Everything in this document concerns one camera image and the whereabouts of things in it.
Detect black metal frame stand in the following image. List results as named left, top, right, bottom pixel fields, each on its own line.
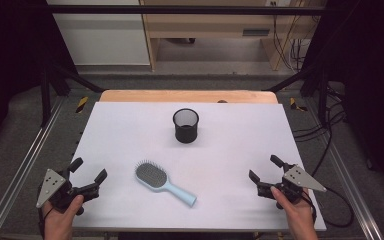
left=39, top=62, right=105, bottom=128
left=263, top=62, right=331, bottom=128

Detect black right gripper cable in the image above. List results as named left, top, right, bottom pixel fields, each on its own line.
left=300, top=184, right=355, bottom=229

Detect black curtain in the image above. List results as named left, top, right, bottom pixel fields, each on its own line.
left=301, top=0, right=384, bottom=201
left=0, top=0, right=78, bottom=154

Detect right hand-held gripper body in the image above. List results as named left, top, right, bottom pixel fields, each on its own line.
left=256, top=163, right=328, bottom=204

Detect black horizontal frame bar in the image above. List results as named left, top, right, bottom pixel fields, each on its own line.
left=45, top=4, right=329, bottom=15

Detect bundle of hanging cables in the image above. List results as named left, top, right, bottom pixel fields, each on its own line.
left=270, top=0, right=312, bottom=73

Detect wooden desk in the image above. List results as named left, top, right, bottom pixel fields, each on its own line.
left=139, top=0, right=328, bottom=72

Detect yellow black tape strip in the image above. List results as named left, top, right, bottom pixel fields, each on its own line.
left=75, top=96, right=90, bottom=114
left=289, top=97, right=309, bottom=113

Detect black mesh cup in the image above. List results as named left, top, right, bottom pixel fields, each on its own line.
left=172, top=107, right=200, bottom=145

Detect black floor cables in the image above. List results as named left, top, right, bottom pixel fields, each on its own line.
left=292, top=84, right=348, bottom=178

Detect wooden table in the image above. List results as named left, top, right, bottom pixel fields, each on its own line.
left=99, top=89, right=279, bottom=105

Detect white cabinet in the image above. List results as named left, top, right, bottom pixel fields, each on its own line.
left=45, top=0, right=151, bottom=66

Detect white board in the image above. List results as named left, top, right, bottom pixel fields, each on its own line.
left=67, top=101, right=328, bottom=233

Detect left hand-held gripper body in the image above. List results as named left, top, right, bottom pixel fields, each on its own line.
left=35, top=168, right=100, bottom=213

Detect person's right hand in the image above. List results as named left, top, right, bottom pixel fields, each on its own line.
left=270, top=185, right=316, bottom=231

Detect light blue hairbrush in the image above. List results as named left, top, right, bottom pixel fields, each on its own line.
left=134, top=160, right=198, bottom=208

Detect person's left hand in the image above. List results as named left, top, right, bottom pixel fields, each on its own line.
left=42, top=195, right=85, bottom=234

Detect aluminium rail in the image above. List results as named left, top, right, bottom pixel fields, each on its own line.
left=0, top=96, right=65, bottom=240
left=304, top=96, right=384, bottom=240

